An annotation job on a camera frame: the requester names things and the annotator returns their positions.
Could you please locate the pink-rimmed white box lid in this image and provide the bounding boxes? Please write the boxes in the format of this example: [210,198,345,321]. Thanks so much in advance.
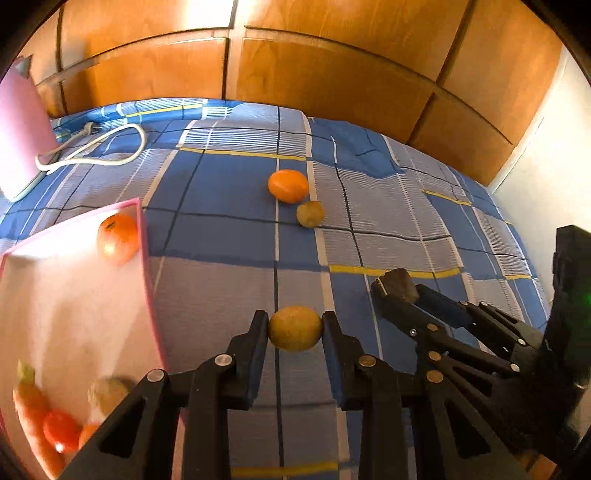
[0,198,195,480]

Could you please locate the wooden wardrobe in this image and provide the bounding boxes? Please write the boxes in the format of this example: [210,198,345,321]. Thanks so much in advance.
[28,0,566,188]

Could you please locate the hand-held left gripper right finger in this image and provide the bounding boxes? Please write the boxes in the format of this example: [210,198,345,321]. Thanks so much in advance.
[322,310,529,480]

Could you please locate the red tomato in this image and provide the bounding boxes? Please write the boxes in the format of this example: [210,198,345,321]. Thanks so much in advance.
[43,410,84,454]

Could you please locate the pink electric kettle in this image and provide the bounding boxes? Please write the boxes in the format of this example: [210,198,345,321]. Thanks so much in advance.
[0,55,61,202]

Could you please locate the small brown kiwi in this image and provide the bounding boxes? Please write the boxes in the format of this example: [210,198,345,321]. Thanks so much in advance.
[296,200,325,228]

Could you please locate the small tangerine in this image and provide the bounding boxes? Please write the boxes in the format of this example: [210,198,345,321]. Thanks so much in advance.
[78,422,103,450]

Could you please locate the blue plaid cloth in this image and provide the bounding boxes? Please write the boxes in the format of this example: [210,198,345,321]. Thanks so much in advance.
[0,97,555,480]

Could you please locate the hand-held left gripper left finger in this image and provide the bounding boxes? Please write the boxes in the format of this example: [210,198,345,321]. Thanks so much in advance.
[58,310,270,480]

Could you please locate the orange carrot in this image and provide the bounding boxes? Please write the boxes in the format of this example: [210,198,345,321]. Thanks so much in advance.
[13,361,65,480]

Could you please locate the dark purple plum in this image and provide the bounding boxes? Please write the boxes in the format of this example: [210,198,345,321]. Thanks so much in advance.
[382,268,419,303]

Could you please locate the orange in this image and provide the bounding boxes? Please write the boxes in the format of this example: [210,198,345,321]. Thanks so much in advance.
[96,213,140,265]
[268,169,310,204]

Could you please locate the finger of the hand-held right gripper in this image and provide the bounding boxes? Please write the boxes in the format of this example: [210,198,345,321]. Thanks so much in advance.
[370,277,523,385]
[414,284,546,357]

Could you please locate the white power cord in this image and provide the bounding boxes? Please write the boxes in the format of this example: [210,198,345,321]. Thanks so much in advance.
[35,121,147,174]

